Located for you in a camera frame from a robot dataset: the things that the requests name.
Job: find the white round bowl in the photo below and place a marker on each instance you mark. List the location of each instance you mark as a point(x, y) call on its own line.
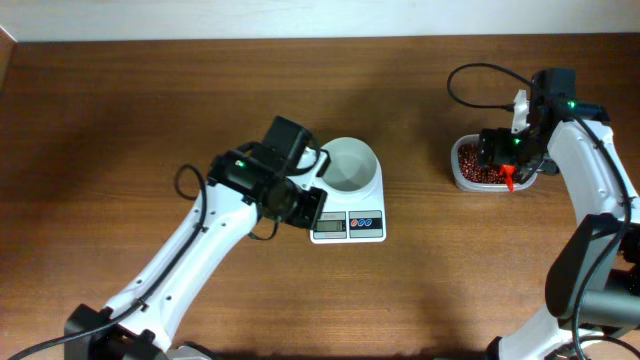
point(353, 165)

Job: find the clear plastic bean container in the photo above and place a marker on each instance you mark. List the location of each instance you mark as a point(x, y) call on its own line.
point(465, 185)

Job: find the white digital kitchen scale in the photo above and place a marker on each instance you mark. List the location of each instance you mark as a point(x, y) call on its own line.
point(352, 217)

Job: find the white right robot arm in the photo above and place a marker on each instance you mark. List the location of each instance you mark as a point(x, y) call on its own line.
point(592, 288)

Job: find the red adzuki beans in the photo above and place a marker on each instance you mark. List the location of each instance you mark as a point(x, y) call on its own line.
point(472, 171)

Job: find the orange measuring scoop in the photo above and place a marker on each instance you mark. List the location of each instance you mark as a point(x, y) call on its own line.
point(507, 172)

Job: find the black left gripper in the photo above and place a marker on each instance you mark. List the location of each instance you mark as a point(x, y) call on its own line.
point(307, 213)

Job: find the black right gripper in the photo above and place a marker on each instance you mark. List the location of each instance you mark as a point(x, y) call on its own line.
point(499, 152)

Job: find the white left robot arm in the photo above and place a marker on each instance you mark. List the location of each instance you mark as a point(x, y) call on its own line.
point(243, 186)

